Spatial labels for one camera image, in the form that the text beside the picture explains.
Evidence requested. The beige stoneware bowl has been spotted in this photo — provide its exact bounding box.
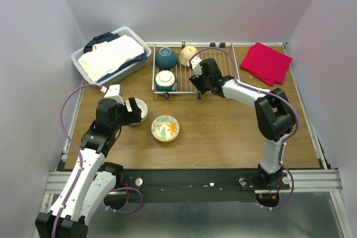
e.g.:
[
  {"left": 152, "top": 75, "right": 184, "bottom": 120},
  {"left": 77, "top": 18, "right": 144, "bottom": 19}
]
[{"left": 125, "top": 98, "right": 148, "bottom": 119}]

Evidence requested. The cream bowl with drawing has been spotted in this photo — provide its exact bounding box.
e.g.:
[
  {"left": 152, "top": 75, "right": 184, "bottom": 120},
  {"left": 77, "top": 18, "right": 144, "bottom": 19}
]
[{"left": 178, "top": 46, "right": 198, "bottom": 67}]

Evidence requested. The teal and white bowl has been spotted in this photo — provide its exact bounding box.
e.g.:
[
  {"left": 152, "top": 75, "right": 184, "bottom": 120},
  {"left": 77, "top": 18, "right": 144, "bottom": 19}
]
[{"left": 155, "top": 70, "right": 177, "bottom": 91}]

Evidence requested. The plain teal bowl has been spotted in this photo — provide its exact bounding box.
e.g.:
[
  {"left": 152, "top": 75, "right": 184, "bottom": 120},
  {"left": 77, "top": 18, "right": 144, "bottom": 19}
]
[{"left": 155, "top": 47, "right": 177, "bottom": 69}]

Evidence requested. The glossy red bowl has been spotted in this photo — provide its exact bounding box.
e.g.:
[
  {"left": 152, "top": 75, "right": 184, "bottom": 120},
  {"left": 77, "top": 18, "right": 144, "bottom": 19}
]
[{"left": 130, "top": 118, "right": 146, "bottom": 126}]

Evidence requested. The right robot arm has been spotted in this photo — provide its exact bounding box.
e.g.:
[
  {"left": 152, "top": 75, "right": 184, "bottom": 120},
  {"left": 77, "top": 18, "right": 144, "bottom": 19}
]
[{"left": 189, "top": 57, "right": 298, "bottom": 189}]

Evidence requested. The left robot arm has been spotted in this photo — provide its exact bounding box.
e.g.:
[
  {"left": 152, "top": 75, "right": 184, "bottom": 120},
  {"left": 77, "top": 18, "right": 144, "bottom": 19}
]
[{"left": 35, "top": 96, "right": 142, "bottom": 237}]

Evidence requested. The red folded cloth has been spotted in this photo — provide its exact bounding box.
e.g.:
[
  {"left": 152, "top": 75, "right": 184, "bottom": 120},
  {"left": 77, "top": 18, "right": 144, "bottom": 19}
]
[{"left": 240, "top": 43, "right": 293, "bottom": 86}]

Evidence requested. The white folded cloth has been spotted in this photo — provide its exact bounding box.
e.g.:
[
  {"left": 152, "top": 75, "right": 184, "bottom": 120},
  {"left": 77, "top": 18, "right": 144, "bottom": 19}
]
[{"left": 78, "top": 35, "right": 146, "bottom": 83}]

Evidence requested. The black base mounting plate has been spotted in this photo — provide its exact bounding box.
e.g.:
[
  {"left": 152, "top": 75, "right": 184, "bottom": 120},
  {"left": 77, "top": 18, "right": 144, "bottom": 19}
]
[{"left": 104, "top": 168, "right": 290, "bottom": 208}]

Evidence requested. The dark blue folded cloth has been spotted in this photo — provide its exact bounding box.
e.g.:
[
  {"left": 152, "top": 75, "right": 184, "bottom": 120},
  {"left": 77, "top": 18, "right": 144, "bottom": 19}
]
[{"left": 83, "top": 32, "right": 120, "bottom": 54}]

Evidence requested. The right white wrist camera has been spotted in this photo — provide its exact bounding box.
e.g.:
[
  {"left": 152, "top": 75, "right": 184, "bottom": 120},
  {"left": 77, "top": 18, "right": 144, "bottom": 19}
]
[{"left": 189, "top": 56, "right": 202, "bottom": 77}]

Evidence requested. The metal wire dish rack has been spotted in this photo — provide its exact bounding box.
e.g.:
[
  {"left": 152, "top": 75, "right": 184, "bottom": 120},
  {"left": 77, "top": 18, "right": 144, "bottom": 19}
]
[{"left": 151, "top": 40, "right": 240, "bottom": 100}]

